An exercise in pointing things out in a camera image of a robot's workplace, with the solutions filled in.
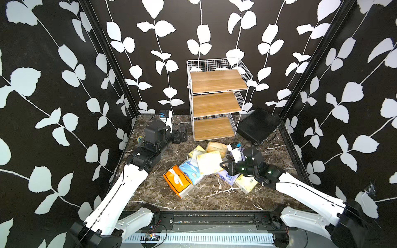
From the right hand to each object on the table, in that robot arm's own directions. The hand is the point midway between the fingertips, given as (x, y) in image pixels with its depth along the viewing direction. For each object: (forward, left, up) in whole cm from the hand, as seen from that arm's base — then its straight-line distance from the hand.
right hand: (220, 163), depth 75 cm
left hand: (+11, +19, +16) cm, 28 cm away
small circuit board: (-29, +32, -17) cm, 47 cm away
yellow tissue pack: (+12, +15, -12) cm, 22 cm away
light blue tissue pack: (+2, +15, -13) cm, 20 cm away
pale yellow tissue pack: (-5, -15, -13) cm, 20 cm away
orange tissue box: (-5, +22, -10) cm, 24 cm away
